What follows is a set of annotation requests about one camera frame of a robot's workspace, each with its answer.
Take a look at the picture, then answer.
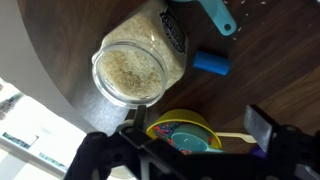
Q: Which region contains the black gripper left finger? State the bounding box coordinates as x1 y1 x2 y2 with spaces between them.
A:
63 104 158 180

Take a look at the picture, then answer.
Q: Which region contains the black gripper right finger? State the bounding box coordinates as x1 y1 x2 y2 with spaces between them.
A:
243 104 320 168

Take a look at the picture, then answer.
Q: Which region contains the clear jar of rice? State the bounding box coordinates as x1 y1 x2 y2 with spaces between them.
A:
91 0 189 110

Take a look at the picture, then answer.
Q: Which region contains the purple round lid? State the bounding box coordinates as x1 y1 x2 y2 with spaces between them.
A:
249 144 268 159

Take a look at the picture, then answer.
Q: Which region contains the white plastic fork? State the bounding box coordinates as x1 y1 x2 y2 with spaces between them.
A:
214 131 258 144

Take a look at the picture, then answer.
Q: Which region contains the teal measuring cup with sprinkles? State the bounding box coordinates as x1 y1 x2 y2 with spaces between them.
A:
169 123 224 155

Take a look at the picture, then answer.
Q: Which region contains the yellow bowl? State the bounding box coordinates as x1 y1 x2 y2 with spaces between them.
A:
145 108 223 156

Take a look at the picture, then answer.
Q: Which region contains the blue cylinder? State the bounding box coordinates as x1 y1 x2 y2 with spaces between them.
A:
192 50 232 77

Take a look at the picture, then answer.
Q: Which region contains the large teal measuring cup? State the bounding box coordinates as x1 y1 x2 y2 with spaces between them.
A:
171 0 238 37

